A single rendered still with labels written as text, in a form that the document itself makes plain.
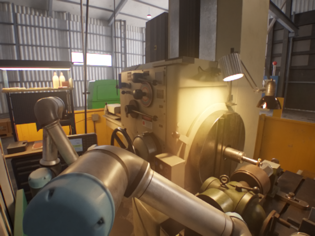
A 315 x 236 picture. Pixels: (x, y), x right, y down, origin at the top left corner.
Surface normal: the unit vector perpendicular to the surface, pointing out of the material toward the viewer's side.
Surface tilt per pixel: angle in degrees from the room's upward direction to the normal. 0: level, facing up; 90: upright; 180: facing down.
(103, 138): 90
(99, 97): 84
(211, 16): 90
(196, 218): 73
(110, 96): 84
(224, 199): 24
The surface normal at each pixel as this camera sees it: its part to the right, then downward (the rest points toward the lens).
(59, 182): -0.16, -0.96
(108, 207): 0.94, -0.29
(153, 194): 0.10, -0.04
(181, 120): 0.59, 0.17
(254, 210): -0.04, -0.77
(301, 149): -0.81, 0.12
